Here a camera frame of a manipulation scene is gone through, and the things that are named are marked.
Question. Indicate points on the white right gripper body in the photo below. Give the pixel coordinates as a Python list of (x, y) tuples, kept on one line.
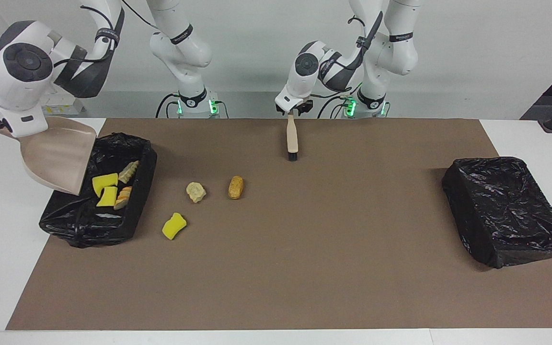
[(24, 120)]

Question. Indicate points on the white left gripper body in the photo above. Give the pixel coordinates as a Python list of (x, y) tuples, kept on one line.
[(286, 101)]

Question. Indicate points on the beige brush with black bristles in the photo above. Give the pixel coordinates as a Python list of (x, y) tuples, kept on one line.
[(292, 136)]

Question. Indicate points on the beige plastic dustpan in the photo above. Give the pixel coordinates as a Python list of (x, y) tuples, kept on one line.
[(58, 153)]

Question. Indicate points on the brown peanut shaped bread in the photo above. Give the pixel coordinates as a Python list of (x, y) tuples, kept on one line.
[(235, 188)]

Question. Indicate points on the notched yellow sponge piece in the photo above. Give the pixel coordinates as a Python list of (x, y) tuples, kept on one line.
[(103, 181)]

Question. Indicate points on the green and yellow sponge piece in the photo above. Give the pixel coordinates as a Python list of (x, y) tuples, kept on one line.
[(108, 197)]

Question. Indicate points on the cream foam chunk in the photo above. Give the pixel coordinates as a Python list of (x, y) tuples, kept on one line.
[(196, 191), (129, 171)]

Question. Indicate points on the orange striped bread piece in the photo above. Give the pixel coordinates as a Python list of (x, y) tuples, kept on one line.
[(123, 197)]

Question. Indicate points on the wavy yellow sponge piece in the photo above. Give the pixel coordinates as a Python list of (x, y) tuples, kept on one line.
[(174, 226)]

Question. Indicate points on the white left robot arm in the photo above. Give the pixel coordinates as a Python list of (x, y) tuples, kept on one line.
[(391, 48)]

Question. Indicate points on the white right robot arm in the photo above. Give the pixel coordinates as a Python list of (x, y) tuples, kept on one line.
[(17, 72)]

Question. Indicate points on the black bag lined bin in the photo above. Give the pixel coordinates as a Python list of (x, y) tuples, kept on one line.
[(79, 225), (511, 215)]

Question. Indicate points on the brown table mat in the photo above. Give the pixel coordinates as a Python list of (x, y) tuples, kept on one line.
[(304, 278)]

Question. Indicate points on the white wall socket box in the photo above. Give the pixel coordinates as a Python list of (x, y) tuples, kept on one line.
[(65, 105)]

